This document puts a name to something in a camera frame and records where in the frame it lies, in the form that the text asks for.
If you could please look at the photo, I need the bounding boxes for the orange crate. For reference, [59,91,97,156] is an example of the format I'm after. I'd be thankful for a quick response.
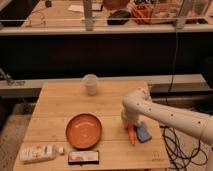
[131,5,153,24]

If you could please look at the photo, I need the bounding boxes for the metal frame post left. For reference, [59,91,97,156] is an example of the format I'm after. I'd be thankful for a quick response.
[83,0,93,31]

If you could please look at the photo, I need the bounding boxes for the orange plate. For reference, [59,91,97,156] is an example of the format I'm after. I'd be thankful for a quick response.
[65,113,102,150]

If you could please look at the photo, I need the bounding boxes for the black rectangular box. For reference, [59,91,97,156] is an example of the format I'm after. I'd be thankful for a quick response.
[68,151,99,165]

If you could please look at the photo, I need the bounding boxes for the orange carrot-shaped pepper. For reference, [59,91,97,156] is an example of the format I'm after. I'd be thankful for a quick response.
[127,124,135,145]

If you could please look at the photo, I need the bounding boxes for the metal frame post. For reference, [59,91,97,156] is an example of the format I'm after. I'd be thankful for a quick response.
[83,0,93,31]
[175,0,192,29]

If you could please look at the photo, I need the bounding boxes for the black floor cables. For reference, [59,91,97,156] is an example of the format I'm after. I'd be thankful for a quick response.
[159,124,209,171]

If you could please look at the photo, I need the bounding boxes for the white paper sheet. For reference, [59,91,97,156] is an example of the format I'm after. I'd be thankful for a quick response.
[68,5,84,13]

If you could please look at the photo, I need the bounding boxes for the black object on bench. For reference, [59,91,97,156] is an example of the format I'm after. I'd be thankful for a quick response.
[107,10,131,25]

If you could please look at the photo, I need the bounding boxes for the white plastic bottle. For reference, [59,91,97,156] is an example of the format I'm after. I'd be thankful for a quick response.
[19,144,65,164]

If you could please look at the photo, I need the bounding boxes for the metal frame post right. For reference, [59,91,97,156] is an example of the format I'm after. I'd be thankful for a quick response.
[175,0,192,29]

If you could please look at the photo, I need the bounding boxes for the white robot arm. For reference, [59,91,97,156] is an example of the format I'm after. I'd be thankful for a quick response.
[122,87,213,146]

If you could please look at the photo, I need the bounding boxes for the white ceramic cup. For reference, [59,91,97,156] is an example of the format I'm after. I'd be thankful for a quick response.
[82,74,98,95]

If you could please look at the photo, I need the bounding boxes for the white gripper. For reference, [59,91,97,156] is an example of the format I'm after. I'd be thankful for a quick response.
[121,109,141,128]

